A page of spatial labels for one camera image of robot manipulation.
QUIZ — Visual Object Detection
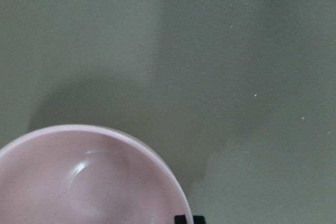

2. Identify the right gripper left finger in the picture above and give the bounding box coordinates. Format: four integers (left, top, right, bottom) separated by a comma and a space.
174, 215, 186, 224

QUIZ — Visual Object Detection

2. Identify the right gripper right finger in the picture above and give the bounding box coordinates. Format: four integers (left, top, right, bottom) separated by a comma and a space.
193, 215, 206, 224

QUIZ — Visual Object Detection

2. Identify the small pink bowl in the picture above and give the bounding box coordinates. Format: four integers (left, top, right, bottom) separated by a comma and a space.
1, 124, 193, 223

